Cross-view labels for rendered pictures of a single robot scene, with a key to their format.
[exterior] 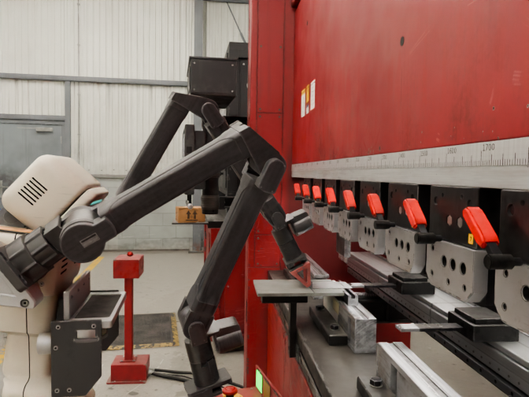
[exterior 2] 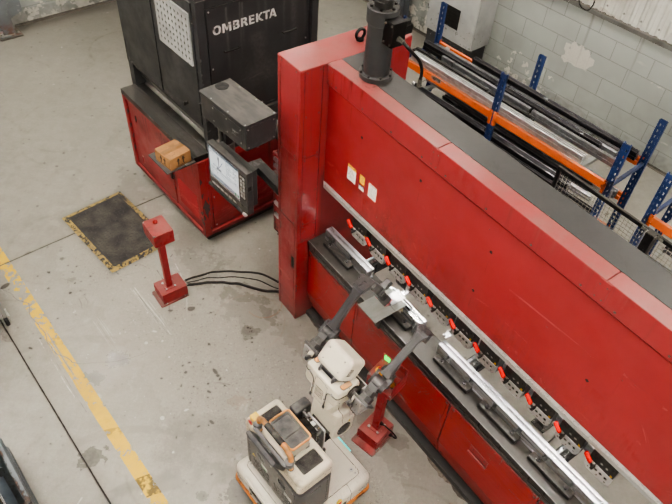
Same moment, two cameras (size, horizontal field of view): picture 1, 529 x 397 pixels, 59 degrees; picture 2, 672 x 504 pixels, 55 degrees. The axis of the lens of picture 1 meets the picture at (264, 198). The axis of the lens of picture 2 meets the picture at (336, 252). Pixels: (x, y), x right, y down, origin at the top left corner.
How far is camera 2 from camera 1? 3.42 m
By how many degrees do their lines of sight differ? 52
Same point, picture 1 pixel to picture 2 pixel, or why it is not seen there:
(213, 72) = (261, 130)
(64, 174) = (358, 363)
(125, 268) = (164, 239)
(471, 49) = (504, 332)
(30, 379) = (339, 410)
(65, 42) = not seen: outside the picture
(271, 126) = (312, 163)
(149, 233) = not seen: outside the picture
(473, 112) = (501, 343)
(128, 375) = (176, 296)
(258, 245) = (302, 230)
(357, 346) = not seen: hidden behind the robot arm
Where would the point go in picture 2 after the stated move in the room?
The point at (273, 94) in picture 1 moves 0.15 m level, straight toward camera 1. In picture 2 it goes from (313, 144) to (324, 157)
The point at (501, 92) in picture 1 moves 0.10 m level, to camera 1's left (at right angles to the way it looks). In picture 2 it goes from (511, 349) to (496, 357)
